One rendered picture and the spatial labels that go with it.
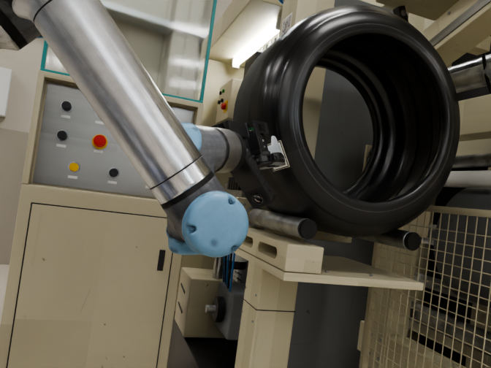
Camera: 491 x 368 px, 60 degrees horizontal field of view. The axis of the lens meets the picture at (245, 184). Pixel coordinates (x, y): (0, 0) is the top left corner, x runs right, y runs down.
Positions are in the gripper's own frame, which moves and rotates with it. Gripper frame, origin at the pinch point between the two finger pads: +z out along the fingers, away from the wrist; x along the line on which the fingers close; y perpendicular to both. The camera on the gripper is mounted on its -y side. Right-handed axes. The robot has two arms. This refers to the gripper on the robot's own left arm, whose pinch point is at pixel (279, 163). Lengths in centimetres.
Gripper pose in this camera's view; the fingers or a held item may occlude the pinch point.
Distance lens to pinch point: 89.8
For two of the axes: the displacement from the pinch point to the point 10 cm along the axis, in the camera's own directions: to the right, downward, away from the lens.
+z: 5.1, -0.3, 8.6
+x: -8.3, 2.4, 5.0
